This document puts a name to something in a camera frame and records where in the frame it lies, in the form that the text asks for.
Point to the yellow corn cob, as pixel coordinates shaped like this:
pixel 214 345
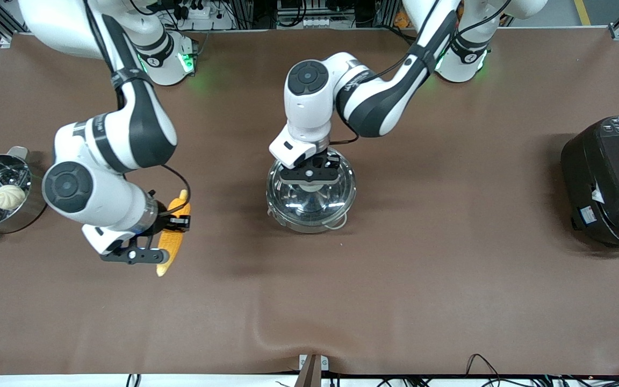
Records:
pixel 175 243

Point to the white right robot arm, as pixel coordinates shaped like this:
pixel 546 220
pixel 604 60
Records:
pixel 100 204

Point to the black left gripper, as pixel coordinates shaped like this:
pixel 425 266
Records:
pixel 324 160

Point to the stainless steel steamer pot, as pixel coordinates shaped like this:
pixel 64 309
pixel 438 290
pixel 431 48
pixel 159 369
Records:
pixel 37 206

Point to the brown table mat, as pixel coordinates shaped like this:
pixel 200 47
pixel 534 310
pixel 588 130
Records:
pixel 309 295

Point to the black rice cooker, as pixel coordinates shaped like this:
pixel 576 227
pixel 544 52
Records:
pixel 610 177

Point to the grey metal table bracket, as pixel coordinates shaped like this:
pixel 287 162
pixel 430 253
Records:
pixel 324 364

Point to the orange snack bag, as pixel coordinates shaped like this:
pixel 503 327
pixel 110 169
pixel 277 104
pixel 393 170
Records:
pixel 401 20

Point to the white steamed bun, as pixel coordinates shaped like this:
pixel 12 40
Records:
pixel 8 197

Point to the white socket block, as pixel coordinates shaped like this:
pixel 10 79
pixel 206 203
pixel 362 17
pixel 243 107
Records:
pixel 317 22

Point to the white power strip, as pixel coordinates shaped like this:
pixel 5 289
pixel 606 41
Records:
pixel 218 21

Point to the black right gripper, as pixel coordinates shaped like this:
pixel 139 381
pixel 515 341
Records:
pixel 165 222

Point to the glass pot lid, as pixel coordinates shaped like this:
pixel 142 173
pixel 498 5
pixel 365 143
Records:
pixel 336 199

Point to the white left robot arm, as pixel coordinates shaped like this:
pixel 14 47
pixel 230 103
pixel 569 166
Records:
pixel 309 107

